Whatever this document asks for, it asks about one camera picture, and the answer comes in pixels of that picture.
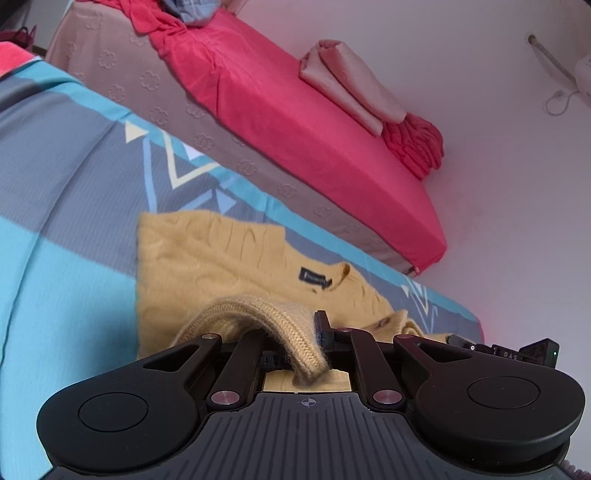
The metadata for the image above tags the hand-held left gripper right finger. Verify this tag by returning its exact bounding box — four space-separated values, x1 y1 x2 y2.
314 311 467 411

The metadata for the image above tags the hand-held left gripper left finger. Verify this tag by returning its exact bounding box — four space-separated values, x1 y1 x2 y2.
139 330 269 411

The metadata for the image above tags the yellow cable-knit cardigan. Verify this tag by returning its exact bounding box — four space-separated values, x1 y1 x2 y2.
135 210 455 393

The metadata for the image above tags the red crumpled cloth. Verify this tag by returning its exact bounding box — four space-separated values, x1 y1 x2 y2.
382 114 445 181

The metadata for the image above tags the blue grey patterned bed sheet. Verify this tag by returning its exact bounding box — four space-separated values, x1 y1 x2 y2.
0 55 485 480

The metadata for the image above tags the pink folded cloth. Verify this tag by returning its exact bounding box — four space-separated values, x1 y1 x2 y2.
299 39 408 137

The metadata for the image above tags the blue grey cloth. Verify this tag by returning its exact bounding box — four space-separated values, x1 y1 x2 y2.
159 0 223 24

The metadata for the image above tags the pink fleece blanket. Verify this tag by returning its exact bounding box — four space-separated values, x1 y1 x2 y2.
0 41 43 79

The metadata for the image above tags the white wall cable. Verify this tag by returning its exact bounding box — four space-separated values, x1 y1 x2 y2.
545 87 583 117

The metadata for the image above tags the white wall pipe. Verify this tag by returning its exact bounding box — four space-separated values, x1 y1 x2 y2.
525 33 583 89

